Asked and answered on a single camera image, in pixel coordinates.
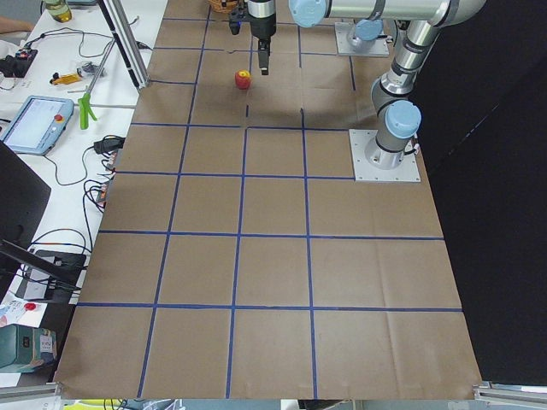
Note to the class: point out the wicker basket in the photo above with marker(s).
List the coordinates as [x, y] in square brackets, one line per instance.
[223, 6]

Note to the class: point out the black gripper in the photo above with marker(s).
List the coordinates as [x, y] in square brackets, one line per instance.
[262, 23]

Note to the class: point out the black monitor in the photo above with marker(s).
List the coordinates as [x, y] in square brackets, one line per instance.
[52, 276]

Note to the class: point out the green plastic grabber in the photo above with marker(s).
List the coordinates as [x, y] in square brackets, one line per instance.
[85, 111]

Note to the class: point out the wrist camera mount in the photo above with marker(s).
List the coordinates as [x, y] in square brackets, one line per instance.
[237, 17]

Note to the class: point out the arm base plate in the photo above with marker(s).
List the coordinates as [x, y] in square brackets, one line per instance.
[363, 38]
[372, 164]

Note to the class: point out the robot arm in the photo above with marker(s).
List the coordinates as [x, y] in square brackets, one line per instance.
[399, 119]

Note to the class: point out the teach pendant tablet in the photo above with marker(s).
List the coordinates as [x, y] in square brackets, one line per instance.
[38, 125]

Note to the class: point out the red yellow apple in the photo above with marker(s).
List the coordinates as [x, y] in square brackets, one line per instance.
[242, 79]

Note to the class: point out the aluminium frame post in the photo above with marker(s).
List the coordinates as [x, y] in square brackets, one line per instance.
[118, 24]

